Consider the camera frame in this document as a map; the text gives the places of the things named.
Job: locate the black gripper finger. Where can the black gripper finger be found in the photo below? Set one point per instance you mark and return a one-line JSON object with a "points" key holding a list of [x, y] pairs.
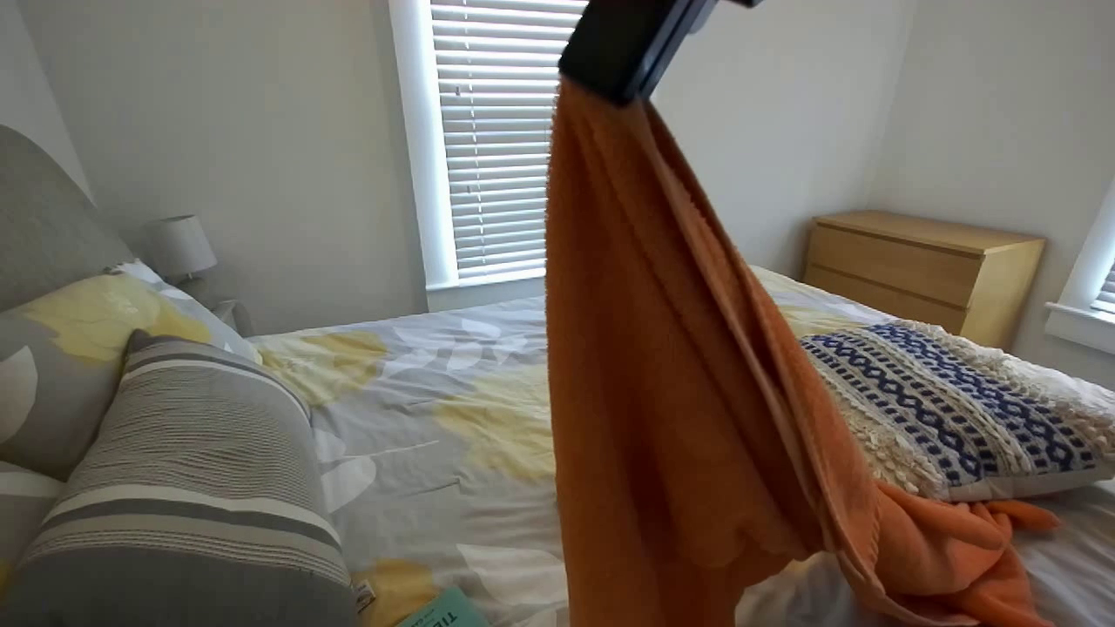
{"points": [[611, 46], [673, 38]]}

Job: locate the orange towel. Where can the orange towel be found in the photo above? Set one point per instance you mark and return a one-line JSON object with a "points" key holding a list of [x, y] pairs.
{"points": [[673, 404]]}

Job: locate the white window blinds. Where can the white window blinds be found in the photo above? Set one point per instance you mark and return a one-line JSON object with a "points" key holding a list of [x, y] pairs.
{"points": [[501, 140]]}

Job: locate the light wooden dresser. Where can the light wooden dresser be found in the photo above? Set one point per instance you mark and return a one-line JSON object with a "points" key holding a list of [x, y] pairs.
{"points": [[919, 273]]}

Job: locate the leaf print duvet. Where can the leaf print duvet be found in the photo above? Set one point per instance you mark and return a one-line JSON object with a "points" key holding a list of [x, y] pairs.
{"points": [[440, 441]]}

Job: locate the blue white patterned pillow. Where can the blue white patterned pillow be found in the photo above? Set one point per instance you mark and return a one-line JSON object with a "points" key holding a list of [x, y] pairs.
{"points": [[954, 404]]}

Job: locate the white table lamp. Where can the white table lamp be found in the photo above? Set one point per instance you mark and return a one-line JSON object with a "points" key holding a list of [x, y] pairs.
{"points": [[181, 245]]}

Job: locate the small side window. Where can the small side window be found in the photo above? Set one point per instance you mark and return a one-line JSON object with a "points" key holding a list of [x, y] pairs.
{"points": [[1092, 278]]}

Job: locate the grey upholstered headboard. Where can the grey upholstered headboard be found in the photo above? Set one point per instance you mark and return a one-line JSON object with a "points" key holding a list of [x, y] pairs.
{"points": [[54, 219]]}

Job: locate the teal book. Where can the teal book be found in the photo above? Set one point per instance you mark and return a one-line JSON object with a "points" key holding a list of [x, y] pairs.
{"points": [[448, 609]]}

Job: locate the grey striped pillow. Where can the grey striped pillow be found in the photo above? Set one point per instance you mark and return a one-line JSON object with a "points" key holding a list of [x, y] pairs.
{"points": [[195, 490]]}

